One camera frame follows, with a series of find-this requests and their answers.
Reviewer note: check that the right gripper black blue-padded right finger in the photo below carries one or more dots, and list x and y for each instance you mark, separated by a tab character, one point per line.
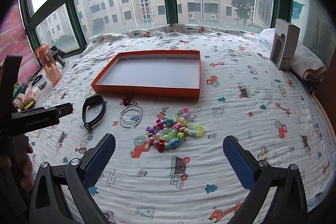
289	200

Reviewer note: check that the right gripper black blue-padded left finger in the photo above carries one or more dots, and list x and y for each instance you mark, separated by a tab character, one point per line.
48	203

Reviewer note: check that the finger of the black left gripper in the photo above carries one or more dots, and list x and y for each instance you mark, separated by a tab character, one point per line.
64	109

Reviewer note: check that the black smart wristband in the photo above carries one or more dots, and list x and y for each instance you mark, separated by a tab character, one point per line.
93	111

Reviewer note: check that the silver hoop earring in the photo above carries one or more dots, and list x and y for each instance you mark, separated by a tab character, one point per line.
133	113
130	122

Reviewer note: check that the dark red bow earrings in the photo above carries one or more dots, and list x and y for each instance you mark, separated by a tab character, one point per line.
128	100

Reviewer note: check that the person's left hand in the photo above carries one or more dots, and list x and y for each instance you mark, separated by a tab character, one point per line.
27	181

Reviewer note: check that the small pink white box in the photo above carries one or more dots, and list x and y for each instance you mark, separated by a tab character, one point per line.
32	94

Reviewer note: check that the black handheld device on sill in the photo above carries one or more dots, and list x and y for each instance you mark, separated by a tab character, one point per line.
58	55

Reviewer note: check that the orange water bottle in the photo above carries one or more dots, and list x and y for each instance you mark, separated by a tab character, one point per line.
49	65

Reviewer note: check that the pink cartoon curtain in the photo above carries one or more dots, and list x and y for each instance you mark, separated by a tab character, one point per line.
15	42

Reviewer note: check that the orange shallow cardboard tray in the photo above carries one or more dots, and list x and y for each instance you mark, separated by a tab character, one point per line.
161	73

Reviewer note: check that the cartoon print bed quilt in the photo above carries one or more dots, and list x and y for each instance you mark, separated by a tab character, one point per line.
171	167

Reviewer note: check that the folded pink white towels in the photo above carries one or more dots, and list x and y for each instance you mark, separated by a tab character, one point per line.
307	65

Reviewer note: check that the white grey product box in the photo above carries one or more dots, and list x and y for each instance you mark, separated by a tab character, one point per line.
284	44

